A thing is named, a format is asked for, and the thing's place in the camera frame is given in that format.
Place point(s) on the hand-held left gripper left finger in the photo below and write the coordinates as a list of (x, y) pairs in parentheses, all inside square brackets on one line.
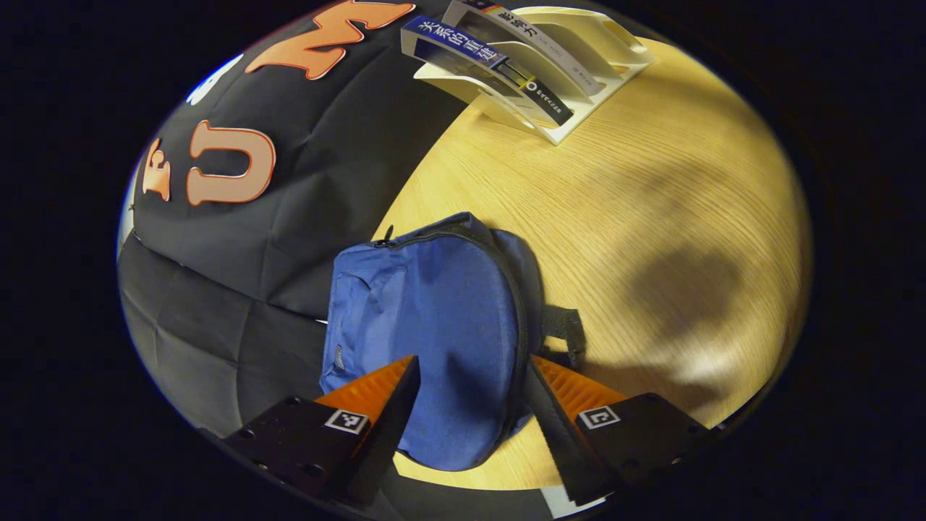
[(394, 420)]

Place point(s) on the white bookshelf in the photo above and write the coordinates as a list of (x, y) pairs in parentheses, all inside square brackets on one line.
[(564, 22)]

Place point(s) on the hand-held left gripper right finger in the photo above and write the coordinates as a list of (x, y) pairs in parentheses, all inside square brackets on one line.
[(557, 449)]

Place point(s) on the blue cover book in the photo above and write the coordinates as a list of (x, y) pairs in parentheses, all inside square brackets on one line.
[(452, 45)]

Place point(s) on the grey cover book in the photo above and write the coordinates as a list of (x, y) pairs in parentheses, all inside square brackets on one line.
[(535, 43)]

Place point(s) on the blue schoolbag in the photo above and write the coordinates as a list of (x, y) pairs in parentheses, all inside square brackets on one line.
[(434, 325)]

